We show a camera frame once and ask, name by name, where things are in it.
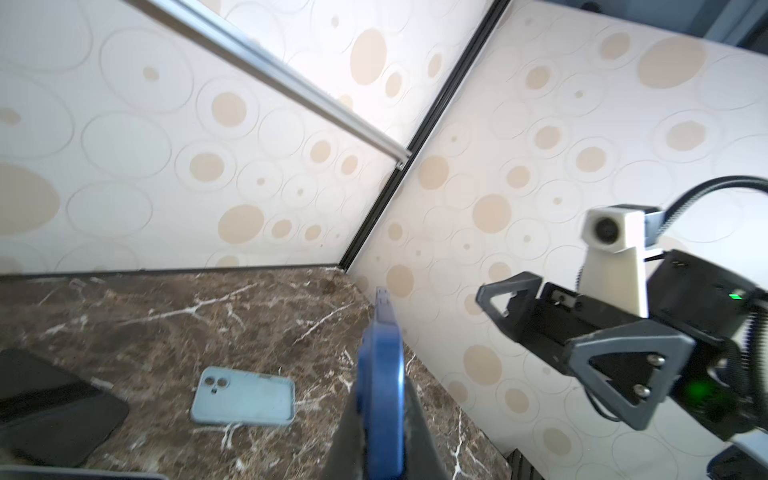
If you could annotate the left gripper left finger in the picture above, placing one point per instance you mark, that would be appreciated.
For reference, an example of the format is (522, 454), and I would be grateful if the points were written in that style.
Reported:
(346, 459)

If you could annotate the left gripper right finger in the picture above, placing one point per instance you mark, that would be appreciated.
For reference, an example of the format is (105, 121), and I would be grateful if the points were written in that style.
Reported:
(422, 460)

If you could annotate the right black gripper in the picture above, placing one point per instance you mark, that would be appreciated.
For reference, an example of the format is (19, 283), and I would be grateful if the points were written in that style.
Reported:
(699, 346)

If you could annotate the black phone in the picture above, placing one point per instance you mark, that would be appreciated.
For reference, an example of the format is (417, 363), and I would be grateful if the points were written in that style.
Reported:
(380, 392)

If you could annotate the black phone case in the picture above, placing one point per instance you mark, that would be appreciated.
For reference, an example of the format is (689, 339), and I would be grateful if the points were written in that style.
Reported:
(51, 416)

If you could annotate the light blue phone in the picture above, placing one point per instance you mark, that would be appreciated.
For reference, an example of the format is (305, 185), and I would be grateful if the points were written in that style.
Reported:
(20, 472)
(227, 396)

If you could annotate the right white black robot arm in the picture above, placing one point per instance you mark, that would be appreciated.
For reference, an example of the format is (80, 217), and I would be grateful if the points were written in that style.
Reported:
(745, 456)

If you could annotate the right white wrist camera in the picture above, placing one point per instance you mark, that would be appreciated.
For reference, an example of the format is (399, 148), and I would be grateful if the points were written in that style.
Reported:
(617, 238)

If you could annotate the horizontal aluminium rail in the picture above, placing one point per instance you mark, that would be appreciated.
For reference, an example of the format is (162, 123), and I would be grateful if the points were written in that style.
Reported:
(196, 22)

